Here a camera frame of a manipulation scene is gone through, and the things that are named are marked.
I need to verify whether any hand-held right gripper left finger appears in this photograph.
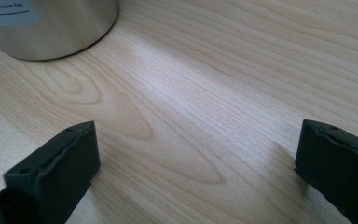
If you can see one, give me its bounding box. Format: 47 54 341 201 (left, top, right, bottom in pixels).
0 120 102 224

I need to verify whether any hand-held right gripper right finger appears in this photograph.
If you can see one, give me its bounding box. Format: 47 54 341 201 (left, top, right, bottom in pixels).
294 119 358 224

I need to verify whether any stainless steel cup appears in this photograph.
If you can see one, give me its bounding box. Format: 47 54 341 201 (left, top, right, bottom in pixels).
0 0 120 62

